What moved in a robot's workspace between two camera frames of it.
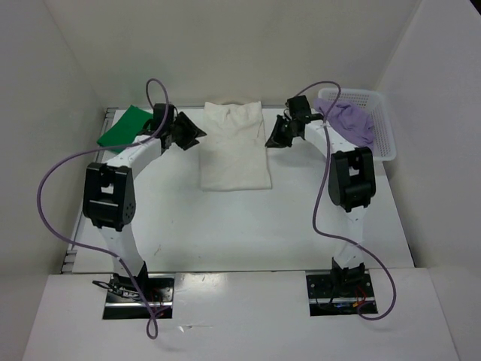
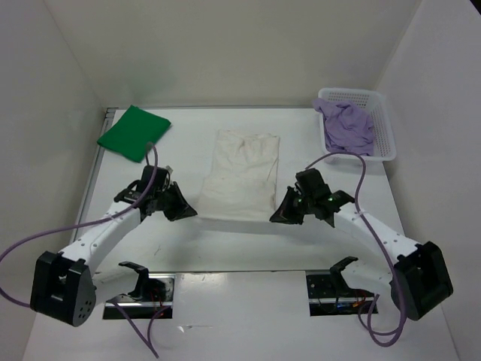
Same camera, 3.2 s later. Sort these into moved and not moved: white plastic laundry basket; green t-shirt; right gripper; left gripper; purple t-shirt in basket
Moved: left gripper; right gripper
Not moved: green t-shirt; purple t-shirt in basket; white plastic laundry basket
